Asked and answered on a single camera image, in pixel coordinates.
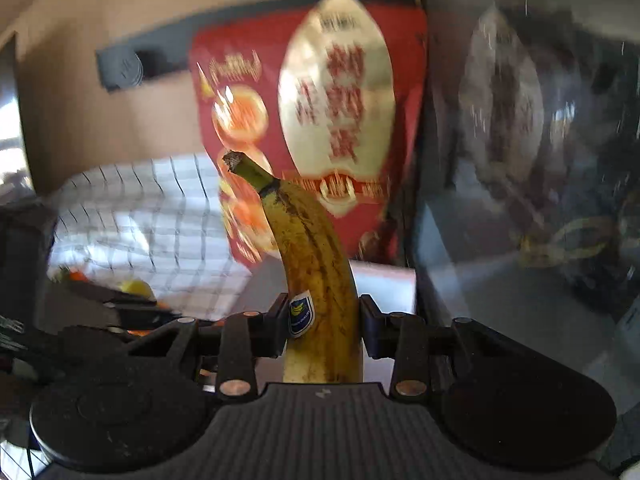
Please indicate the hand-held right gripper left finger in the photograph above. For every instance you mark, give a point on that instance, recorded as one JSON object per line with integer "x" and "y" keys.
{"x": 280, "y": 327}

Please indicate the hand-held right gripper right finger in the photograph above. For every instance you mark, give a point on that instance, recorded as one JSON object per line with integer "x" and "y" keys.
{"x": 366, "y": 327}

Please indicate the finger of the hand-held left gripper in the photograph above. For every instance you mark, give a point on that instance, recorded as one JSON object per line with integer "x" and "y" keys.
{"x": 142, "y": 316}

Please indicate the orange with green leaves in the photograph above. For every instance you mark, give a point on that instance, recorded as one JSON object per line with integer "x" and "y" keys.
{"x": 76, "y": 276}

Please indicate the spotted yellow banana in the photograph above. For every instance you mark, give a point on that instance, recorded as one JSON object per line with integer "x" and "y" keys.
{"x": 315, "y": 260}

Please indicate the yellow-green apple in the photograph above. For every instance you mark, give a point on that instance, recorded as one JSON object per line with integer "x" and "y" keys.
{"x": 135, "y": 288}

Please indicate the white checked blanket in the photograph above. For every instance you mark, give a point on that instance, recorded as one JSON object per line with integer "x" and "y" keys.
{"x": 150, "y": 220}

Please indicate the red box with orange print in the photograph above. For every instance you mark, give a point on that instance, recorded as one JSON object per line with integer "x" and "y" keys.
{"x": 235, "y": 75}

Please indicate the dark glossy panel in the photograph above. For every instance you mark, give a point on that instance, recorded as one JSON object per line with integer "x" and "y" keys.
{"x": 550, "y": 110}

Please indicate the dark grey wall bar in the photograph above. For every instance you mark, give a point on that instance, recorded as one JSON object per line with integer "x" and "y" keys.
{"x": 120, "y": 67}

